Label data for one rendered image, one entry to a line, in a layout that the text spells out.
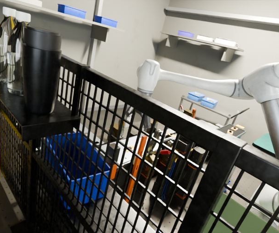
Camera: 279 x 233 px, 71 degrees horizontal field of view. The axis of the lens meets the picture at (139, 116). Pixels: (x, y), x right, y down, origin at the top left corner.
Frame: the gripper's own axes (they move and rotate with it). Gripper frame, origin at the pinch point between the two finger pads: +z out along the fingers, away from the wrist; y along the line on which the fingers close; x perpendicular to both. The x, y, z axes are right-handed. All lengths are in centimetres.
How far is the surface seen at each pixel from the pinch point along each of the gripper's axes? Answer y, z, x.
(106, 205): -28, 11, 40
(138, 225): -42, 11, 36
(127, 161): -8.6, 13.4, 9.8
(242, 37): 65, -94, -308
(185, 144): -23.7, 1.3, -21.8
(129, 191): -16.3, 28.6, 10.8
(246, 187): -59, 43, -94
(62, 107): -22, -29, 59
